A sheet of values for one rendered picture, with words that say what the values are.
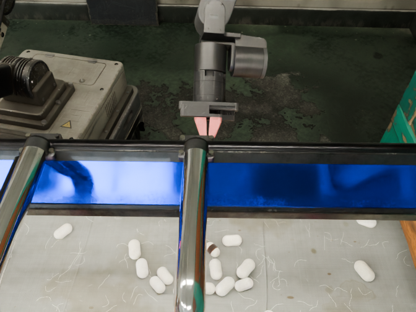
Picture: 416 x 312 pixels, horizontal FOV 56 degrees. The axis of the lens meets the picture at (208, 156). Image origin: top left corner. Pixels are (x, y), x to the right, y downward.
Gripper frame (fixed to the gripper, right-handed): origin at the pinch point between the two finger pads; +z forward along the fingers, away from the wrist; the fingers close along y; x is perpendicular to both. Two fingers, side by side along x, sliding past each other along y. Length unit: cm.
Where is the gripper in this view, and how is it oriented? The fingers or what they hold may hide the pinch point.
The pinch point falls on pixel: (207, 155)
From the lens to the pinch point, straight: 69.5
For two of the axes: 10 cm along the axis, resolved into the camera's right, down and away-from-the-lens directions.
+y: 10.0, 0.3, -0.1
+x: 0.1, 0.1, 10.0
